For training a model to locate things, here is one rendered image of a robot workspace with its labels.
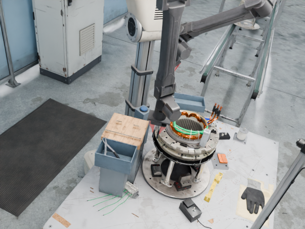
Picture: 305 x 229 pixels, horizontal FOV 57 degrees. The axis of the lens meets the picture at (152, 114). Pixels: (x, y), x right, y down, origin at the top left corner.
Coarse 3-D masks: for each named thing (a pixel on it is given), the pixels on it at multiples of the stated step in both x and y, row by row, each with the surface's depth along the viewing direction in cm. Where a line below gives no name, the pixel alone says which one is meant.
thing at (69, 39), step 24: (48, 0) 296; (72, 0) 299; (96, 0) 341; (48, 24) 312; (72, 24) 313; (96, 24) 360; (48, 48) 331; (72, 48) 329; (96, 48) 382; (48, 72) 354; (72, 72) 347
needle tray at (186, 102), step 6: (174, 96) 174; (180, 96) 174; (186, 96) 174; (192, 96) 174; (198, 96) 173; (180, 102) 172; (186, 102) 173; (192, 102) 174; (198, 102) 175; (204, 102) 169; (180, 108) 167; (186, 108) 167; (192, 108) 166; (198, 108) 166; (204, 108) 166
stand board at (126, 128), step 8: (112, 120) 143; (120, 120) 144; (128, 120) 145; (136, 120) 146; (144, 120) 147; (112, 128) 138; (120, 128) 139; (128, 128) 140; (144, 128) 142; (104, 136) 133; (112, 136) 134; (120, 136) 135; (136, 136) 136; (136, 144) 132
